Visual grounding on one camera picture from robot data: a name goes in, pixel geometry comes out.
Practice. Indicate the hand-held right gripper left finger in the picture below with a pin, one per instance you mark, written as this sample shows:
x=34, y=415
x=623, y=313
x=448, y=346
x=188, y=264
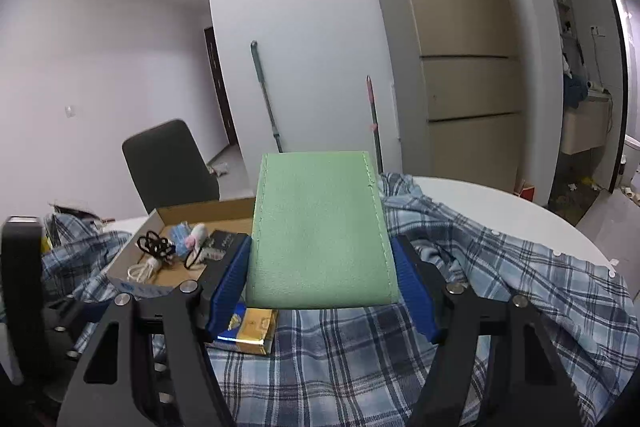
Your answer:
x=230, y=292

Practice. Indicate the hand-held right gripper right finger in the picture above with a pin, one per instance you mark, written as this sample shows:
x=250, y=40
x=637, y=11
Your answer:
x=415, y=292

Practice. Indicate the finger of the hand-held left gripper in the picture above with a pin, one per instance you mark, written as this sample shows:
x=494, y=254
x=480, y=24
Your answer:
x=75, y=322

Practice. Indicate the shallow cardboard box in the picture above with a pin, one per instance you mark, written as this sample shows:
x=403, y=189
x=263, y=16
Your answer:
x=170, y=214

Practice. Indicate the green leather pouch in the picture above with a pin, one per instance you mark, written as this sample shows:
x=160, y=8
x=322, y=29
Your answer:
x=320, y=232

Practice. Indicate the pink and white soft item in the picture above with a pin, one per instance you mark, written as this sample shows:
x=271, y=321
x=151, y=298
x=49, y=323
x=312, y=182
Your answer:
x=197, y=234

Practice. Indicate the gold and blue packet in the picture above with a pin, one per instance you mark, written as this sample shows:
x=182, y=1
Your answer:
x=255, y=327

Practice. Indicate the black printed wallet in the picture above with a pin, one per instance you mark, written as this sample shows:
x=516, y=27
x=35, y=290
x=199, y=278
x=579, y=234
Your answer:
x=220, y=247

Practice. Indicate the blue plaid shirt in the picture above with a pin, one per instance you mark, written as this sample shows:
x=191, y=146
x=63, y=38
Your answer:
x=350, y=367

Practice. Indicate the white crumpled paper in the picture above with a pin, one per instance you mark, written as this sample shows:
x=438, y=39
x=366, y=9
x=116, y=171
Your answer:
x=219, y=168

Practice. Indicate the dark grey chair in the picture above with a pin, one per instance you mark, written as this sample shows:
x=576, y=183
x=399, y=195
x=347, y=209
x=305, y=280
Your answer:
x=165, y=167

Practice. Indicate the red box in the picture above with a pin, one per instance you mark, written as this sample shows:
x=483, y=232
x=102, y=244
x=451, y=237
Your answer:
x=525, y=193

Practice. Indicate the dark brown door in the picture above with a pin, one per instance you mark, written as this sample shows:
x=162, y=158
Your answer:
x=220, y=87

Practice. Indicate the beige cabinet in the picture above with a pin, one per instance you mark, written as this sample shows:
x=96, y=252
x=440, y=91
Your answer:
x=585, y=127

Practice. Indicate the blue cloth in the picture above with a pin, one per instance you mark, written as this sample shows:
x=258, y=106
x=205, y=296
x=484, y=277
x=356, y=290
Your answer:
x=575, y=92

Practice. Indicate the beige refrigerator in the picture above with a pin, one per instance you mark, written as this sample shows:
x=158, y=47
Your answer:
x=465, y=32

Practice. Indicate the white wall switch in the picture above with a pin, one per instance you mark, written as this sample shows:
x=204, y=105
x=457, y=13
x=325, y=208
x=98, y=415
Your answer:
x=70, y=111

